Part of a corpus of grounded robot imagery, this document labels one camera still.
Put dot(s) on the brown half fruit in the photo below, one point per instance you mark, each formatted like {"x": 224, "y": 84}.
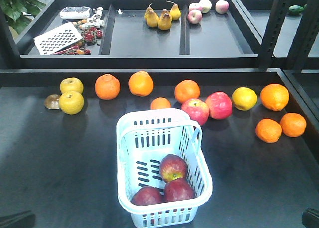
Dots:
{"x": 52, "y": 102}

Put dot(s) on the large orange right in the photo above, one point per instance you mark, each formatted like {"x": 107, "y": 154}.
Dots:
{"x": 274, "y": 97}

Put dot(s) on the white perforated grater board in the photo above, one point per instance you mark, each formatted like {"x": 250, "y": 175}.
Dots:
{"x": 57, "y": 39}

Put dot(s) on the black upright shelf post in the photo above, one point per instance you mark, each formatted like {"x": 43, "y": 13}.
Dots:
{"x": 275, "y": 21}
{"x": 307, "y": 31}

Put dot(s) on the black wood produce display table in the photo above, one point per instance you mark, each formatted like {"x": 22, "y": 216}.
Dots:
{"x": 71, "y": 160}

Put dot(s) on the small orange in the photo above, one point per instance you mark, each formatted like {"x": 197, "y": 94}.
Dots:
{"x": 268, "y": 130}
{"x": 293, "y": 124}
{"x": 160, "y": 103}

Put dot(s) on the pink red apple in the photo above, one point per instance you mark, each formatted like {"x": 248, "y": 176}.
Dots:
{"x": 220, "y": 105}
{"x": 197, "y": 110}

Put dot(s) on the yellow apple back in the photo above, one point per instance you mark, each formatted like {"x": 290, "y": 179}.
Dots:
{"x": 71, "y": 84}

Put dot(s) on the red apple front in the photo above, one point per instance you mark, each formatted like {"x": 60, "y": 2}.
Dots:
{"x": 172, "y": 167}

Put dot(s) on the small orange centre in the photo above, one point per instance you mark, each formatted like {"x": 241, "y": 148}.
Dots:
{"x": 160, "y": 103}

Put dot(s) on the small orange right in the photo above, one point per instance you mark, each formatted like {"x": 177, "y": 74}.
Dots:
{"x": 293, "y": 124}

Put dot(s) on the pink red apple left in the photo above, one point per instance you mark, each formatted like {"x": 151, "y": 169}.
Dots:
{"x": 197, "y": 110}

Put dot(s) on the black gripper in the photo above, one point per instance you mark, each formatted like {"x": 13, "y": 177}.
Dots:
{"x": 310, "y": 218}

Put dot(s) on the yellow orange fruit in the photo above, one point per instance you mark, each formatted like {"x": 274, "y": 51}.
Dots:
{"x": 244, "y": 98}

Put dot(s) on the pile of cherry tomatoes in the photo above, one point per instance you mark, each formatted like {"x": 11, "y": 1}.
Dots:
{"x": 90, "y": 36}

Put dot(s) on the green potted plant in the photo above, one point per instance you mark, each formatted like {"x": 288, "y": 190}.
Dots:
{"x": 16, "y": 12}

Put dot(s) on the orange back left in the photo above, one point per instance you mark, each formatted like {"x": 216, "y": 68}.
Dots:
{"x": 107, "y": 87}

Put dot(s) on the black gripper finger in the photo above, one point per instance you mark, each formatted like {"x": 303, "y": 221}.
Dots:
{"x": 24, "y": 219}

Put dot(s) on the pink peach apple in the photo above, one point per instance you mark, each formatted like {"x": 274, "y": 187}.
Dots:
{"x": 194, "y": 16}
{"x": 222, "y": 7}
{"x": 206, "y": 6}

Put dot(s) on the light blue plastic basket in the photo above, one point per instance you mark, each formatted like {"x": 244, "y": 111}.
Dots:
{"x": 144, "y": 138}

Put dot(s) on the brown pear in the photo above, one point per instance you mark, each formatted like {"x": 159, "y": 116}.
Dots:
{"x": 165, "y": 23}
{"x": 147, "y": 11}
{"x": 175, "y": 11}
{"x": 152, "y": 19}

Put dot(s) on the green avocado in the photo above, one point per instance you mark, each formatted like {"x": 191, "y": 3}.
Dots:
{"x": 295, "y": 10}

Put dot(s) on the yellow apple front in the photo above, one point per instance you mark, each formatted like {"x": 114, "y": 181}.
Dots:
{"x": 71, "y": 102}

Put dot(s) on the orange behind apples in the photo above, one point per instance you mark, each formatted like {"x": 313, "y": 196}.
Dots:
{"x": 185, "y": 90}

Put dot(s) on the black rear display shelf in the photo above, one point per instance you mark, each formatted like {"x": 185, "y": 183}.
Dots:
{"x": 218, "y": 41}

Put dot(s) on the yellow apple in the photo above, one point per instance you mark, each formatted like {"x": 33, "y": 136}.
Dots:
{"x": 71, "y": 84}
{"x": 71, "y": 102}

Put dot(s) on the white electronic scale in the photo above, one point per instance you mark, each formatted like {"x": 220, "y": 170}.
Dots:
{"x": 74, "y": 13}

